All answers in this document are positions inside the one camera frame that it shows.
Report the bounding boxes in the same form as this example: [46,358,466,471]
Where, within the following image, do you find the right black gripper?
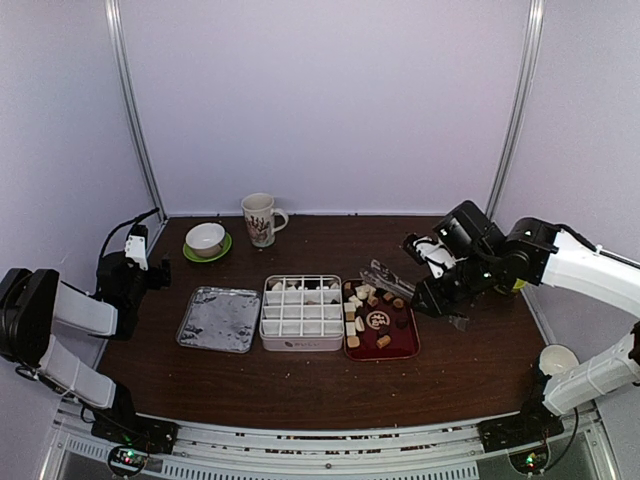
[410,252,501,319]

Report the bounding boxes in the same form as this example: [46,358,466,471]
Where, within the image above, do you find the metal tongs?
[359,259,469,332]

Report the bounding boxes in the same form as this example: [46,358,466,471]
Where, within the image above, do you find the metal tin lid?
[176,286,262,354]

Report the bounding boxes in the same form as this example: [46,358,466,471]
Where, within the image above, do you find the white compartment tin box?
[259,274,345,352]

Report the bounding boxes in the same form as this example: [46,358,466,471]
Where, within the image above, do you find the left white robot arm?
[1,253,171,444]

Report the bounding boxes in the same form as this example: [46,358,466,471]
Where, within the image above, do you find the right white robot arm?
[404,214,639,442]

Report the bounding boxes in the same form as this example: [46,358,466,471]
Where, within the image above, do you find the dark red chocolate tray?
[341,279,421,362]

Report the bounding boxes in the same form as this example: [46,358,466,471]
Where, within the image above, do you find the tan cylinder chocolate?
[376,335,391,349]

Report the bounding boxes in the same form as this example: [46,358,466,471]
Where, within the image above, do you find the white square chocolate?
[345,322,357,337]

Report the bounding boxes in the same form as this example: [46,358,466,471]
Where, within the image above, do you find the green saucer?
[182,233,233,263]

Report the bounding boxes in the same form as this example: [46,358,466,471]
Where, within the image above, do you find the white bowl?
[185,222,226,258]

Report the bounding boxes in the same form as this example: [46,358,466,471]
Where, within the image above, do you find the lime green bowl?
[512,279,527,292]

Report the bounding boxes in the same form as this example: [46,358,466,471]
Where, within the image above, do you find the coral pattern mug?
[241,193,289,248]

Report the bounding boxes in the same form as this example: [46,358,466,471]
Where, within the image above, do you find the white cup near base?
[537,344,580,376]

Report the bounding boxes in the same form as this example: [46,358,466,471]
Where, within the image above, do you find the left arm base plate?
[91,416,179,454]

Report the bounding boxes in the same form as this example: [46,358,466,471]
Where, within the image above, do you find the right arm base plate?
[477,412,564,453]

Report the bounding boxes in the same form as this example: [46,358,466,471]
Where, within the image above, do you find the front aluminium rail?
[36,400,621,479]

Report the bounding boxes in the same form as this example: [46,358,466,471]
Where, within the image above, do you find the left aluminium frame post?
[104,0,167,222]

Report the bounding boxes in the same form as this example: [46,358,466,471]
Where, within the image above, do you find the aluminium frame post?
[485,0,546,220]
[104,0,167,222]

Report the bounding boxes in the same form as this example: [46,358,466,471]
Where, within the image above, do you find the right aluminium frame post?
[485,0,546,220]

